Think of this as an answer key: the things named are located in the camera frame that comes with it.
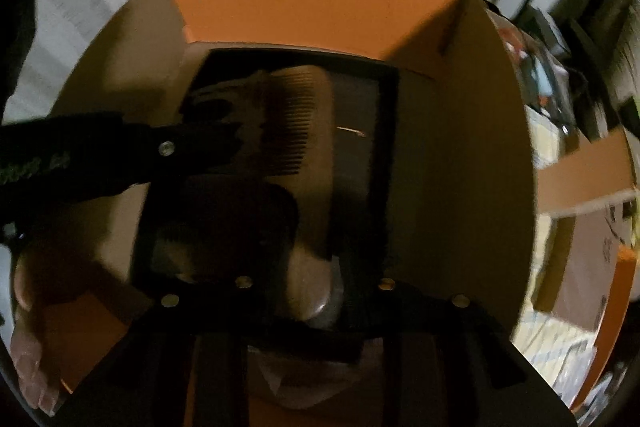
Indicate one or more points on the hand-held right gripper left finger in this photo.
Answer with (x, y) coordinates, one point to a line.
(240, 227)

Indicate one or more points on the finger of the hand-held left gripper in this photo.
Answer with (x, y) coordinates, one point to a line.
(200, 149)
(215, 102)

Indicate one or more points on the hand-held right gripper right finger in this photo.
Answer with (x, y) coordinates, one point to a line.
(395, 307)

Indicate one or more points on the wooden comb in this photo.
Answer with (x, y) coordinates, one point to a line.
(295, 117)

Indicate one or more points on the dark brown tray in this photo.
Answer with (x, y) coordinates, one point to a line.
(360, 107)

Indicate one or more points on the person's left hand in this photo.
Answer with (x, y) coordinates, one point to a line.
(27, 347)

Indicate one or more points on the beige cardboard carton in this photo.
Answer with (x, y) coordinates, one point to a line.
(585, 177)

